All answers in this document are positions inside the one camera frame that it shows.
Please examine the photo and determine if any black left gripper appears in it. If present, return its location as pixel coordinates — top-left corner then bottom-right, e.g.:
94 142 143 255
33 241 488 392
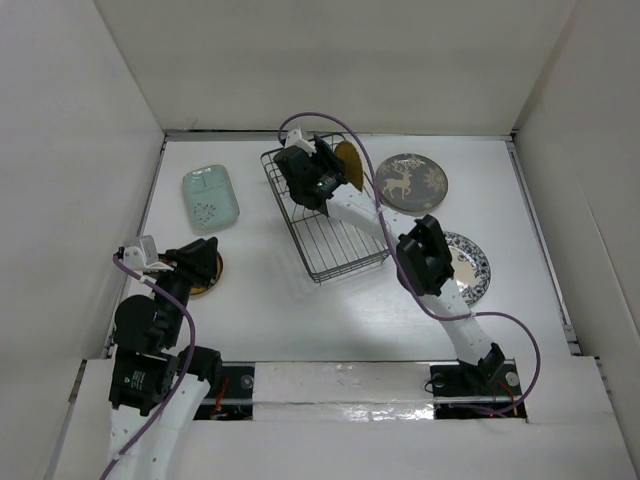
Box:
149 234 217 344

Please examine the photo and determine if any yellow brown patterned plate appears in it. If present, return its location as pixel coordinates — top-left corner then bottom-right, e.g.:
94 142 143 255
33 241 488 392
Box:
190 253 224 297

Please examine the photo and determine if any yellow woven round plate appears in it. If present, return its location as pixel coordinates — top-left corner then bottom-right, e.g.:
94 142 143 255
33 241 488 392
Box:
334 140 364 192

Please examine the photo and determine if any light green rectangular plate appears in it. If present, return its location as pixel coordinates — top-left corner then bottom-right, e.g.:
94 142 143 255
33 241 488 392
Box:
182 165 240 231

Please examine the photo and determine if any grey reindeer plate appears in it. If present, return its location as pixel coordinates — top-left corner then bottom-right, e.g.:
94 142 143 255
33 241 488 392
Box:
375 153 449 213

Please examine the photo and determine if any blue floral white plate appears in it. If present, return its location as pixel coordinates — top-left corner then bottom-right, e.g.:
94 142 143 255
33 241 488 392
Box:
444 231 491 306

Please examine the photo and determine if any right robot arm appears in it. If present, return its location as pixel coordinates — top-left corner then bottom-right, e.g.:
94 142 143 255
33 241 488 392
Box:
274 128 505 397

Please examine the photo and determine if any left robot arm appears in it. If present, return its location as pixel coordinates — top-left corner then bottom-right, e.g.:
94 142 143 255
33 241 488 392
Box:
101 236 223 479

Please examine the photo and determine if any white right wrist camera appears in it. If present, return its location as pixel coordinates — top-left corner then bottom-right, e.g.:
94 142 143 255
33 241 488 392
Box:
284 127 316 156

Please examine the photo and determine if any grey wire dish rack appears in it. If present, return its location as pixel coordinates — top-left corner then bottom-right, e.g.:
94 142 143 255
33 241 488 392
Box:
260 149 388 284

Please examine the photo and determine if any metal table edge rail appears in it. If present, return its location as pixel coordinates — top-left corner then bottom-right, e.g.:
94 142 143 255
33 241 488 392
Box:
102 130 171 359

